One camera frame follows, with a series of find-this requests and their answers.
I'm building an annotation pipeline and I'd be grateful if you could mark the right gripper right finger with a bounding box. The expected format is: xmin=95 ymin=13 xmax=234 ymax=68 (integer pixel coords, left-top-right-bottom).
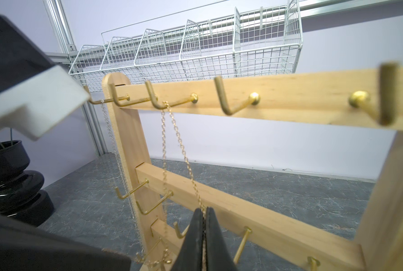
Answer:
xmin=205 ymin=207 xmax=237 ymax=271

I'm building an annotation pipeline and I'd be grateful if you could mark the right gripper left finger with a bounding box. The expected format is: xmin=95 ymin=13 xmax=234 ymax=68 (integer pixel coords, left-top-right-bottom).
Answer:
xmin=171 ymin=208 xmax=204 ymax=271

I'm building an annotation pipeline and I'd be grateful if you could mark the gold chain necklace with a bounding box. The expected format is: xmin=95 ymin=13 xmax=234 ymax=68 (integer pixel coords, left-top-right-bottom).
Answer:
xmin=135 ymin=100 xmax=208 ymax=268

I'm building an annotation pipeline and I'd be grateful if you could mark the white wire wall shelf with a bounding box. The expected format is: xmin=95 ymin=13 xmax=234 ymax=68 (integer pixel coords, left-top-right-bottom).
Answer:
xmin=69 ymin=1 xmax=303 ymax=92

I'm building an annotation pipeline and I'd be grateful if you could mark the black ribbed vase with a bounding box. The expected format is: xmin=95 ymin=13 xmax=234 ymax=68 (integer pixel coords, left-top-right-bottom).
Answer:
xmin=0 ymin=140 xmax=54 ymax=227

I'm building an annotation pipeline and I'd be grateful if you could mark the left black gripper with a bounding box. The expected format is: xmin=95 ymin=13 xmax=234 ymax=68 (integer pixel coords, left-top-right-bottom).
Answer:
xmin=0 ymin=215 xmax=132 ymax=271

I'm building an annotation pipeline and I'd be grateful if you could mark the wooden jewelry display stand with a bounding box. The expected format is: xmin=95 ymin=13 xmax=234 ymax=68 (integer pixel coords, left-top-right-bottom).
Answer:
xmin=101 ymin=63 xmax=403 ymax=271

